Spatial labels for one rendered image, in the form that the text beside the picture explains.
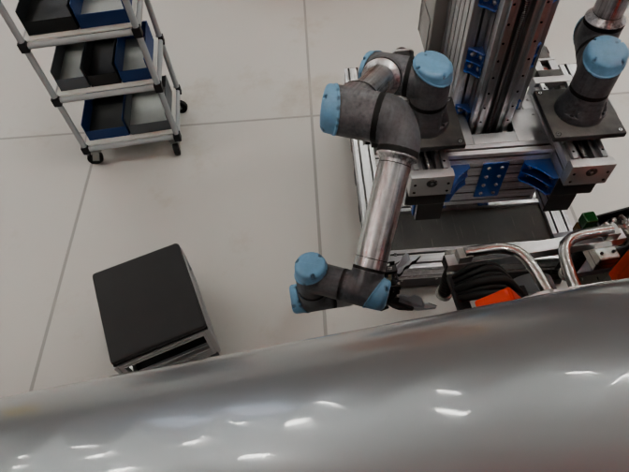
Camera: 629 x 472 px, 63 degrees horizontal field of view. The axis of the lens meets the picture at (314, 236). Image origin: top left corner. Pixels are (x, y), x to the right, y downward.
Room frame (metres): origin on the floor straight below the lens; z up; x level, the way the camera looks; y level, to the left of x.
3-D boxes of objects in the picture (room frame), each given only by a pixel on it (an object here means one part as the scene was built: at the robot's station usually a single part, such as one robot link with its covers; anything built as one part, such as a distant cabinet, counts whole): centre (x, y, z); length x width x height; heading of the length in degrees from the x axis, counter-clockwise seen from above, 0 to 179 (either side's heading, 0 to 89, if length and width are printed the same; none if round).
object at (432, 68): (1.21, -0.38, 0.98); 0.13 x 0.12 x 0.14; 67
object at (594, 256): (0.61, -0.67, 0.93); 0.09 x 0.05 x 0.05; 4
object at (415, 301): (0.56, -0.24, 0.85); 0.09 x 0.03 x 0.06; 58
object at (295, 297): (0.60, 0.02, 0.85); 0.11 x 0.08 x 0.09; 94
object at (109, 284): (0.92, 0.64, 0.17); 0.43 x 0.36 x 0.34; 19
